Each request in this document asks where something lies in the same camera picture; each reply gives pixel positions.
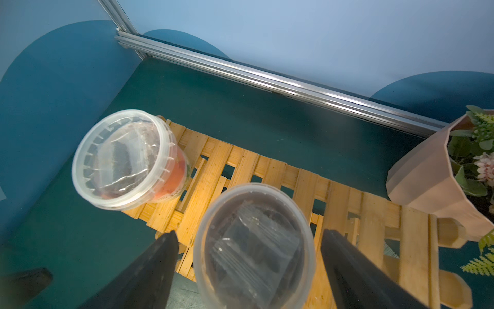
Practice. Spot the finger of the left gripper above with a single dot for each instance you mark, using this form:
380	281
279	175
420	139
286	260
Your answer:
26	284

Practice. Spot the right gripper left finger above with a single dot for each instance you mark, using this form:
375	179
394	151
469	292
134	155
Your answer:
146	283

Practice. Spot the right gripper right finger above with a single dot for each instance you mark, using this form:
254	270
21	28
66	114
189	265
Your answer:
356	282

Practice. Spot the bamboo two-tier shelf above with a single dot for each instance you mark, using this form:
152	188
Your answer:
401	241

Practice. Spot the small clear jar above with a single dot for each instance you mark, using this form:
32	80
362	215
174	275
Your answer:
129	158
254	249

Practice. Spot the pink ribbed flower pot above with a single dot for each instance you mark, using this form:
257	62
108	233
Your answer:
423	179

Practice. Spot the white green artificial flowers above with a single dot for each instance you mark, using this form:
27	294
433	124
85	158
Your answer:
471	158

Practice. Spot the rear aluminium crossbar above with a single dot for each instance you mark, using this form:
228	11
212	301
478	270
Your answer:
319	96

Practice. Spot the left aluminium frame post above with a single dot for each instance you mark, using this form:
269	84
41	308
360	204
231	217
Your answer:
119	17

